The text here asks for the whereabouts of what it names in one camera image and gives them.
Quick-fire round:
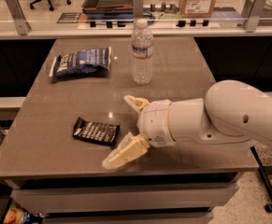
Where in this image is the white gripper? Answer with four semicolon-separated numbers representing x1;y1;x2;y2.
102;95;176;170

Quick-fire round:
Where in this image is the black rxbar chocolate bar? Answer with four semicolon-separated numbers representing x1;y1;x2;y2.
73;117;120;147

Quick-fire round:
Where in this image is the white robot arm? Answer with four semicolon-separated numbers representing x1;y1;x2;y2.
102;80;272;170

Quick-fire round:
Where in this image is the clear plastic water bottle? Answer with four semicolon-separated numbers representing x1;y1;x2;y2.
131;19;153;85

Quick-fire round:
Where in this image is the blue chip bag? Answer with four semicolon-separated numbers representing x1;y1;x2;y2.
50;47;112;80

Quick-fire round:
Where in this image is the lower grey drawer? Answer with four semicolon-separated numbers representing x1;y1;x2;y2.
43;212;213;224

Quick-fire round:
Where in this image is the grey drawer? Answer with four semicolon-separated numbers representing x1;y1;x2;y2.
11;183;239;214
43;212;213;224

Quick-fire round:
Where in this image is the upper grey drawer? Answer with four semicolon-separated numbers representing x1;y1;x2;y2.
11;183;239;214

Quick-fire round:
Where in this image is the brown cardboard box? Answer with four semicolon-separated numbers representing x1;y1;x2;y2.
179;0;216;18

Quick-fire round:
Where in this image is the colourful snack bin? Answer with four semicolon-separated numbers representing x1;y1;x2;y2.
0;199;44;224

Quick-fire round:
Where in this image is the black metal floor leg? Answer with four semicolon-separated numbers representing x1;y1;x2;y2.
251;147;272;213

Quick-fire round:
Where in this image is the middle metal glass bracket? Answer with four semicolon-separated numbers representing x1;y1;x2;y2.
133;0;144;19

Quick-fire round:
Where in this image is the metal glass bracket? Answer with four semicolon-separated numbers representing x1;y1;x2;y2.
133;0;144;19
5;0;31;35
241;0;266;33

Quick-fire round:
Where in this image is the left metal glass bracket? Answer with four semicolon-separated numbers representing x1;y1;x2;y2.
5;0;31;35

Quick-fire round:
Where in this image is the right metal glass bracket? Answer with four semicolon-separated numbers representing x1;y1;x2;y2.
241;0;266;33

